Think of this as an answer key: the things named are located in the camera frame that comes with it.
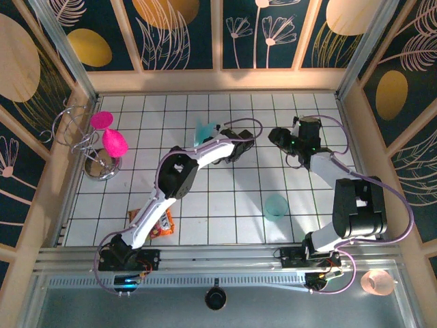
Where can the black round knob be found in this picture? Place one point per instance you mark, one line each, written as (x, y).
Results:
(215, 299)

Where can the light blue cloth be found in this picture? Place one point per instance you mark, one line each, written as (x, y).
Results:
(204, 133)

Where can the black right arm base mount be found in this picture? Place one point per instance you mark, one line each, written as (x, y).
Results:
(290, 258)

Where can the peach translucent plastic cup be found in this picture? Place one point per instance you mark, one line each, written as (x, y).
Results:
(375, 282)

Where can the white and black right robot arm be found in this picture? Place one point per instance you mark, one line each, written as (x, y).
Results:
(358, 208)

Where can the pink plastic wine glass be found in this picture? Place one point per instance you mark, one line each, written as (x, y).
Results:
(114, 143)

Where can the small circuit board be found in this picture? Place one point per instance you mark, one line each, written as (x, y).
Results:
(321, 278)
(128, 282)

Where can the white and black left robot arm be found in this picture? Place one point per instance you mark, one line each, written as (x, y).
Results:
(177, 176)

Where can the teal translucent plastic cup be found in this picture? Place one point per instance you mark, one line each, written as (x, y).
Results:
(276, 206)

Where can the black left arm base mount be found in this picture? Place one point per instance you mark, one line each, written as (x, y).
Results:
(150, 259)

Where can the aluminium mounting rail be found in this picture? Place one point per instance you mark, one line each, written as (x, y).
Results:
(222, 256)

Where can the aluminium frame post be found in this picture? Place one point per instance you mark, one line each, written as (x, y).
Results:
(65, 48)
(367, 48)

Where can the red fruit candy bag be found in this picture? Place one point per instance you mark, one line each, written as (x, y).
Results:
(164, 227)

